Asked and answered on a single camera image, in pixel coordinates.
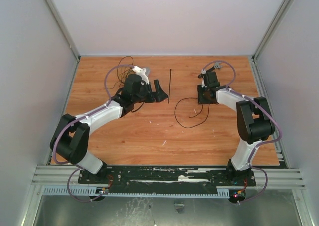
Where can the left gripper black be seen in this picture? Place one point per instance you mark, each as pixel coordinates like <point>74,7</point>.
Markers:
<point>159,96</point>

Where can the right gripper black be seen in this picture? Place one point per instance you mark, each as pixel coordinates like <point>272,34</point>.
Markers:
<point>204,98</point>

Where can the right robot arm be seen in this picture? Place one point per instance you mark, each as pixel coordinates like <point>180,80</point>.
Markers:
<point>254,124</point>

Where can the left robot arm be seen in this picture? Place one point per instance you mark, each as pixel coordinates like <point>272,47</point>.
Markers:
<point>71,137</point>

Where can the black zip tie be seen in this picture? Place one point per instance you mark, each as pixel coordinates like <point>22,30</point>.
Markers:
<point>169,89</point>

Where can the black adjustable wrench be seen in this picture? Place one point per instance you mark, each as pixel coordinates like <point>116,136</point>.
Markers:
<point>216,66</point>

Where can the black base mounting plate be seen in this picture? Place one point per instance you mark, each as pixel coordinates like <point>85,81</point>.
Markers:
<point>162,179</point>

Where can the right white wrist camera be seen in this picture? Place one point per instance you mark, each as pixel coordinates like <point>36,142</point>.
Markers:
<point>204,78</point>

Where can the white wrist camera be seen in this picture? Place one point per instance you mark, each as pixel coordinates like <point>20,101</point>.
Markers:
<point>204,78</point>
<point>143,73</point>

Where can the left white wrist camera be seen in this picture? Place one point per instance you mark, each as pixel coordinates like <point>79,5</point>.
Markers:
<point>143,73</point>

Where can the aluminium front rail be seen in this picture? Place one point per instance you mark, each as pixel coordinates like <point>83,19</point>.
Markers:
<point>274,178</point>

